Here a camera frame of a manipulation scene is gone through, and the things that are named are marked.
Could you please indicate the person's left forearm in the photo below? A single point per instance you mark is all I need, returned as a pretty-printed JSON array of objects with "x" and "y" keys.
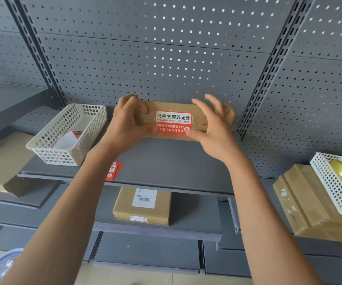
[{"x": 67, "y": 213}]

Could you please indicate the grey slotted upright post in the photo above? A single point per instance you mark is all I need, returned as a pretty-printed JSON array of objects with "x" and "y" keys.
[
  {"x": 34, "y": 50},
  {"x": 275, "y": 65}
]

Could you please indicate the grey shelf bracket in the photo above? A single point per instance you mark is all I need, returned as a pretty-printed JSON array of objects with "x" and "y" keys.
[{"x": 233, "y": 215}]

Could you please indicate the large brown cardboard box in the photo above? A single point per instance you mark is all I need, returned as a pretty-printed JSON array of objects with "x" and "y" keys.
[{"x": 304, "y": 201}]

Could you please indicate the person's right forearm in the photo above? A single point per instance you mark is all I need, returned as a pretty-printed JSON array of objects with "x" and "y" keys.
[{"x": 266, "y": 222}]

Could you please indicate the red white seal sticker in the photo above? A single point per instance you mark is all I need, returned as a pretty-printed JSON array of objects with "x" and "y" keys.
[{"x": 173, "y": 123}]

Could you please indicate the person's right thumb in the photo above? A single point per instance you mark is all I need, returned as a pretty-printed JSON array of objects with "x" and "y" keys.
[{"x": 194, "y": 134}]

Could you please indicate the cardboard box with barcode label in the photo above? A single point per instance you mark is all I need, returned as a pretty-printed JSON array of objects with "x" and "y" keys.
[{"x": 123, "y": 204}]

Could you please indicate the person's right hand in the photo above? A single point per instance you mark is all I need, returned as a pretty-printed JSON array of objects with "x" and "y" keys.
[{"x": 218, "y": 136}]

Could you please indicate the person's left hand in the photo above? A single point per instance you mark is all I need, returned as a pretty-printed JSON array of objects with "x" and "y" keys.
[{"x": 123, "y": 130}]

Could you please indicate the grey metal shelf board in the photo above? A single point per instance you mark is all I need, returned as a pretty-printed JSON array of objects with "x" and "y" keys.
[
  {"x": 4, "y": 103},
  {"x": 194, "y": 213},
  {"x": 147, "y": 249},
  {"x": 165, "y": 163},
  {"x": 40, "y": 195},
  {"x": 322, "y": 261}
]

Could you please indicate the person's left thumb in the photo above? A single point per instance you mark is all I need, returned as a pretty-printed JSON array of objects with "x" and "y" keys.
[{"x": 150, "y": 130}]

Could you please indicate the flat brown cardboard box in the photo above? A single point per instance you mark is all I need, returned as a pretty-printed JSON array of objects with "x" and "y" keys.
[{"x": 4, "y": 160}]

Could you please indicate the white plastic mesh basket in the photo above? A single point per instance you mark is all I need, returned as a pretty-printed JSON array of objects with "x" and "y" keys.
[
  {"x": 93, "y": 127},
  {"x": 331, "y": 186}
]

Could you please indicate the grey pegboard back panel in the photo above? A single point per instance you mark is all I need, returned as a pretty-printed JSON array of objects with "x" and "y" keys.
[{"x": 159, "y": 41}]

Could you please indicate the red sticker strip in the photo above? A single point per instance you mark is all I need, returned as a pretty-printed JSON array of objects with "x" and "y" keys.
[{"x": 113, "y": 172}]

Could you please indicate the person's right middle finger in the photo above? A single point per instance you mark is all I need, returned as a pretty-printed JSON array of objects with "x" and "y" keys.
[{"x": 215, "y": 103}]

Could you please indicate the red white sticker sheets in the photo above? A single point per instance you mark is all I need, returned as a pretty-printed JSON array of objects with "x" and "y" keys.
[{"x": 68, "y": 140}]

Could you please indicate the small brown cardboard box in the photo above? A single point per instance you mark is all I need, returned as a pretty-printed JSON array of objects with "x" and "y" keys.
[{"x": 171, "y": 106}]

